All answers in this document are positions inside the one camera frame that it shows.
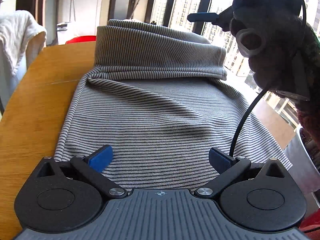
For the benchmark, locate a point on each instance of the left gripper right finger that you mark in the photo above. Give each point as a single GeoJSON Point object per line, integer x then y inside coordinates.
{"type": "Point", "coordinates": [230, 170]}

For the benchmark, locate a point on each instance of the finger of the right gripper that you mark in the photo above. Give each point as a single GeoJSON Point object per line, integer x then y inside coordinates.
{"type": "Point", "coordinates": [203, 17]}

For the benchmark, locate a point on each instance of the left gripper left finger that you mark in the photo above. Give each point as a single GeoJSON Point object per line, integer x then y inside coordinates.
{"type": "Point", "coordinates": [91, 168]}

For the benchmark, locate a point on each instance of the grey black striped shirt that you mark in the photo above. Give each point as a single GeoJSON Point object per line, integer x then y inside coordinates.
{"type": "Point", "coordinates": [159, 98]}

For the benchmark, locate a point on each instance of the red plastic bucket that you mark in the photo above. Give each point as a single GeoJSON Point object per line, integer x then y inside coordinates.
{"type": "Point", "coordinates": [79, 39]}

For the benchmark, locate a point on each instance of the white trash bin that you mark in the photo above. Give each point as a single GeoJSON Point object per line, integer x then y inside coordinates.
{"type": "Point", "coordinates": [62, 33]}

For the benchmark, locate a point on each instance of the white towel on chair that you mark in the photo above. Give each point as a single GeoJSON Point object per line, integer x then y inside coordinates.
{"type": "Point", "coordinates": [21, 36]}

